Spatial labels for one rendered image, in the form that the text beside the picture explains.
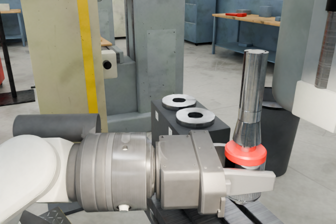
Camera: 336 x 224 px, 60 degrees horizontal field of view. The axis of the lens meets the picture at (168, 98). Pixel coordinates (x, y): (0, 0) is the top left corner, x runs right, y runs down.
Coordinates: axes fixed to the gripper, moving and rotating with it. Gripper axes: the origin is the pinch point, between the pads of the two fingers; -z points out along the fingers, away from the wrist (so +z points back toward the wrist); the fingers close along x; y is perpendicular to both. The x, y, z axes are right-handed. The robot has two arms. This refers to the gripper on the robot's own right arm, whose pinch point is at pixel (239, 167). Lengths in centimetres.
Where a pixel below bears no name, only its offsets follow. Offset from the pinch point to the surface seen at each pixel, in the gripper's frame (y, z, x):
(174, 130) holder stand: 9.3, 5.5, 27.8
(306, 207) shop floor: 123, -96, 128
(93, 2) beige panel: -11, 44, 158
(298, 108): -10.7, -1.7, -7.5
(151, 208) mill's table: 30.4, 10.8, 27.8
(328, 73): -14.1, -2.5, -9.1
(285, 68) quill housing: -12.3, -3.3, -0.9
